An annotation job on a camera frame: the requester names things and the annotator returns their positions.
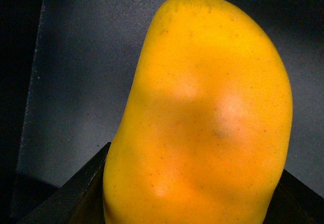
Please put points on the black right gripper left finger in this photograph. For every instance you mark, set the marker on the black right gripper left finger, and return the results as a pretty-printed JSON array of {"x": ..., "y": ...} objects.
[{"x": 79, "y": 200}]

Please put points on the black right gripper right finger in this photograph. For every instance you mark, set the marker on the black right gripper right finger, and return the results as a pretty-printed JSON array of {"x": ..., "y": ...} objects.
[{"x": 294, "y": 202}]

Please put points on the yellow mango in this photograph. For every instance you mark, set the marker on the yellow mango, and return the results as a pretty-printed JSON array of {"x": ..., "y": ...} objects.
[{"x": 205, "y": 133}]

